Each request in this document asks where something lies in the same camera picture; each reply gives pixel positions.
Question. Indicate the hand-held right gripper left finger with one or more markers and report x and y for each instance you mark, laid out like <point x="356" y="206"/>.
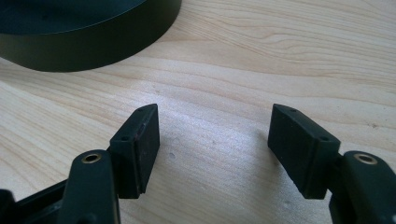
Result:
<point x="137" y="155"/>

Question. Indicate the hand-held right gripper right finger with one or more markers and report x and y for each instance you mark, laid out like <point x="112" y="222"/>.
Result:
<point x="303" y="155"/>

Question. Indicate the black round tray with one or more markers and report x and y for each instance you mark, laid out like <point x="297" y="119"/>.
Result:
<point x="84" y="31"/>

